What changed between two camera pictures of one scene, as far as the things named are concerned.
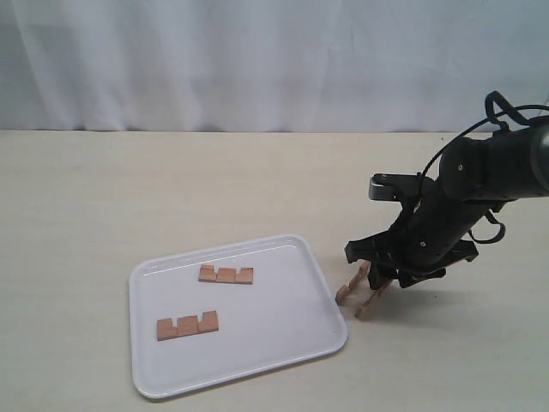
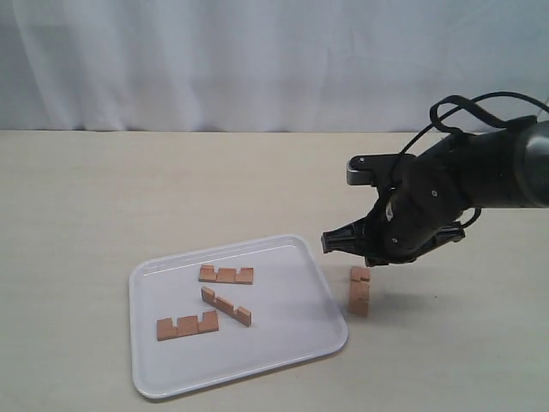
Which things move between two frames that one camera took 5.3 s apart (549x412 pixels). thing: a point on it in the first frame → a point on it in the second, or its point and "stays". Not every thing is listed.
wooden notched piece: x=358 y=284 → x=241 y=314
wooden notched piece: x=377 y=293 → x=359 y=291
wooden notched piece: x=187 y=325 stays
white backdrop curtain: x=268 y=65 stays
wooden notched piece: x=226 y=275 stays
